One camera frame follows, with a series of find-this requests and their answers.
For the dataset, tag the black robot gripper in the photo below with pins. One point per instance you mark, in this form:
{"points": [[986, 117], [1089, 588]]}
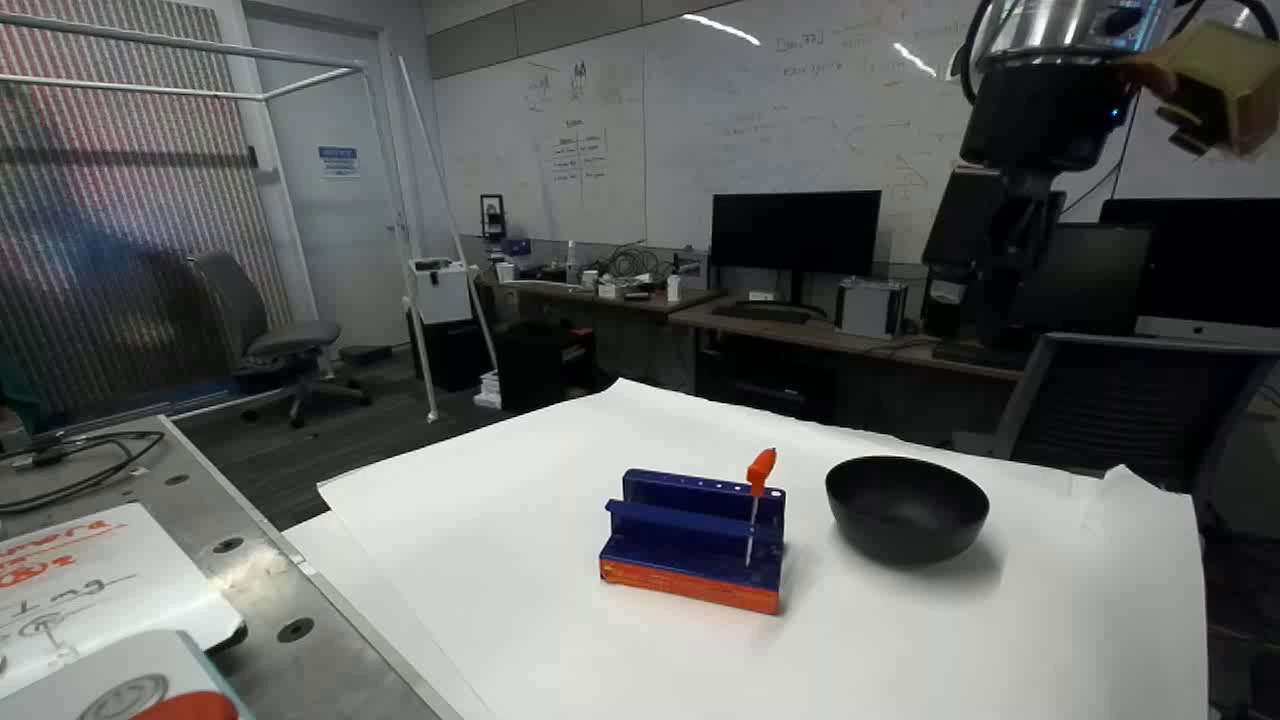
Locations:
{"points": [[1035, 120]]}

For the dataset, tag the orange spoon-shaped object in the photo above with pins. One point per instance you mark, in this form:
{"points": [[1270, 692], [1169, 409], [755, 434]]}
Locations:
{"points": [[759, 495]]}

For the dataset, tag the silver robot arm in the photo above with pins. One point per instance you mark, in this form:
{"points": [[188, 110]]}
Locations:
{"points": [[1044, 32]]}

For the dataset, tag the black bowl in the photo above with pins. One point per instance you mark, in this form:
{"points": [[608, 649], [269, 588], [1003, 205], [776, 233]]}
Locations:
{"points": [[907, 510]]}

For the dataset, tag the dark monitor at right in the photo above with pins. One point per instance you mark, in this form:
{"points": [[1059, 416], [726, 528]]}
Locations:
{"points": [[1209, 260]]}

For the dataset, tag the cluttered background desk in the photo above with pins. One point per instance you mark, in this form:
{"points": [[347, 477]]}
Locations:
{"points": [[566, 338]]}

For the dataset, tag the grey chair back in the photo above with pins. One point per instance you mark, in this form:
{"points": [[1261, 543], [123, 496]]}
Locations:
{"points": [[1152, 407]]}

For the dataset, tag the black computer monitor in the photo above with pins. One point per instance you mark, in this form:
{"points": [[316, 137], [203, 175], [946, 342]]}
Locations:
{"points": [[796, 228]]}

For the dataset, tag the blue and orange rack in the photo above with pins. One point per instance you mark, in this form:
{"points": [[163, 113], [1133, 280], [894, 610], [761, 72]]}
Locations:
{"points": [[697, 536]]}

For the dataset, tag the white box on stand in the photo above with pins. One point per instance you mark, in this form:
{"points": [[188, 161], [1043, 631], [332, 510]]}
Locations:
{"points": [[443, 291]]}

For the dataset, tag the large white paper sheet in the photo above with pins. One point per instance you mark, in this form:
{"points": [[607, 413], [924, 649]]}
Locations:
{"points": [[480, 565]]}

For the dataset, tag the blue door sign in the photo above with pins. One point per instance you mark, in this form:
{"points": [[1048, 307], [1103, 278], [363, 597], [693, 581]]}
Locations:
{"points": [[336, 159]]}

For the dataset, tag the grey office chair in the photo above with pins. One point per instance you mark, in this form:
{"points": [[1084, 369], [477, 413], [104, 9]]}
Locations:
{"points": [[257, 346]]}

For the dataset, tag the white booklet with logo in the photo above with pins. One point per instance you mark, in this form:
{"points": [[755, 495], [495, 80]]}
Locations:
{"points": [[141, 679]]}

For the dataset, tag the white paper with orange writing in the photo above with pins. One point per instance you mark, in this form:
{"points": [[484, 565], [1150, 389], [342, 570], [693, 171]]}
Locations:
{"points": [[83, 585]]}

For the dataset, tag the tan wrist camera box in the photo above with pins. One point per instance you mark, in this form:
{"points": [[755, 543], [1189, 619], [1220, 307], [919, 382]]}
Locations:
{"points": [[1212, 87]]}

